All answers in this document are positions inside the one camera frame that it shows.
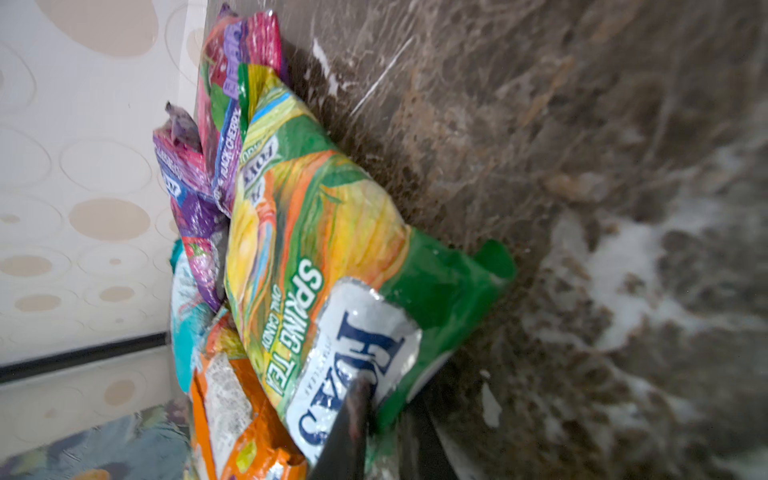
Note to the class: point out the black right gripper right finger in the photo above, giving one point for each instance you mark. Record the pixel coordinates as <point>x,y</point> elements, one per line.
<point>421,455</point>

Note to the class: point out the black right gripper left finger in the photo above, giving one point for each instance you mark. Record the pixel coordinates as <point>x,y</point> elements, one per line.
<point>343,456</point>

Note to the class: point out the green Fox's spring tea packet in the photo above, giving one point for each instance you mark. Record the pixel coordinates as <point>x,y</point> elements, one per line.
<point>328,283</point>

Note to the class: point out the white floral paper bag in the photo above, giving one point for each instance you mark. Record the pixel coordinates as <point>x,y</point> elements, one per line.
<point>149,444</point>

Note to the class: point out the orange snack packet centre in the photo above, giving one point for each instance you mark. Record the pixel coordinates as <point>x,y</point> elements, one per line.
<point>237,432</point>

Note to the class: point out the teal snack packet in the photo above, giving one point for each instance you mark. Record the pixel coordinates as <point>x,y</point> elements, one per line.
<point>190,316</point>

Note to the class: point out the purple Fox's candy packet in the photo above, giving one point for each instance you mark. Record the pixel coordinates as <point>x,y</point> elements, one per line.
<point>203,227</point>

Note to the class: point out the pink candy packet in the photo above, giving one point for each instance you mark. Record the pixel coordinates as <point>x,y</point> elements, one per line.
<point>232,40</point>

